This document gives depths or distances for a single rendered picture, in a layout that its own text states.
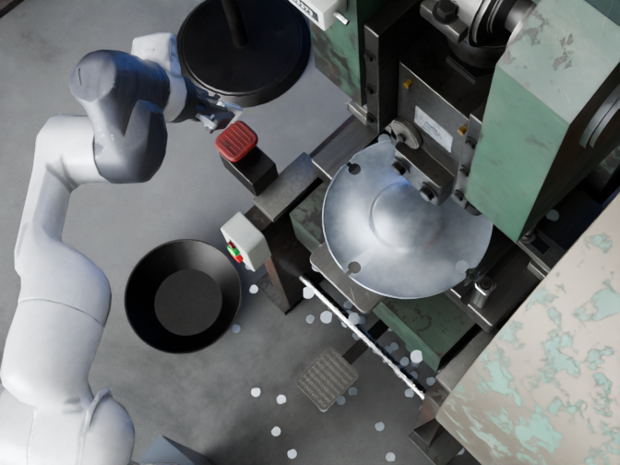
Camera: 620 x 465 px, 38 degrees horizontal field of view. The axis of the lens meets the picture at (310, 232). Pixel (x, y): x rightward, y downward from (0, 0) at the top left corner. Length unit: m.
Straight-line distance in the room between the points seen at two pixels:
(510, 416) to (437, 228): 0.79
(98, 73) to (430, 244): 0.63
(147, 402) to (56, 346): 1.24
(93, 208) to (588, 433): 1.93
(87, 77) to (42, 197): 0.17
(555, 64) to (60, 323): 0.63
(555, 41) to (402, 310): 0.83
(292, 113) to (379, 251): 1.04
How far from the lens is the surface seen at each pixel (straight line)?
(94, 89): 1.21
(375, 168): 1.58
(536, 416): 0.76
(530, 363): 0.73
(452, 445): 2.22
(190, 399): 2.31
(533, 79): 0.92
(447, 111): 1.22
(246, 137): 1.64
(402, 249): 1.52
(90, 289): 1.14
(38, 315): 1.12
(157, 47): 1.35
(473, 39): 1.05
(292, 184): 1.72
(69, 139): 1.27
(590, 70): 0.90
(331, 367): 2.11
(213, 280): 2.36
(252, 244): 1.71
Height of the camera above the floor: 2.24
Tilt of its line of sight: 71 degrees down
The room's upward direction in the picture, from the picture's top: 13 degrees counter-clockwise
